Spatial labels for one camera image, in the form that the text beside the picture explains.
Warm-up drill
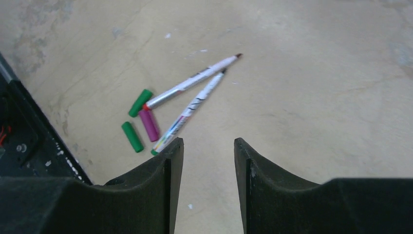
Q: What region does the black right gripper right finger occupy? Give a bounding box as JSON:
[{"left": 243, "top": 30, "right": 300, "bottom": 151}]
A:
[{"left": 234, "top": 138, "right": 413, "bottom": 234}]

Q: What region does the magenta pen cap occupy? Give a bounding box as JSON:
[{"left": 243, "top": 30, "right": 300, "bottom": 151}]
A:
[{"left": 138, "top": 109, "right": 160, "bottom": 142}]

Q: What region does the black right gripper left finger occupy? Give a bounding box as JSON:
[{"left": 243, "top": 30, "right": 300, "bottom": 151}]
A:
[{"left": 0, "top": 137, "right": 184, "bottom": 234}]

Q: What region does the white pen green end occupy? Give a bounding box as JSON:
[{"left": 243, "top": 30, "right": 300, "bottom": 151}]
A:
[{"left": 151, "top": 68, "right": 227, "bottom": 156}]

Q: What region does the white pen red end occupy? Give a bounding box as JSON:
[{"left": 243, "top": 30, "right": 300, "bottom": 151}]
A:
[{"left": 142, "top": 53, "right": 243, "bottom": 110}]

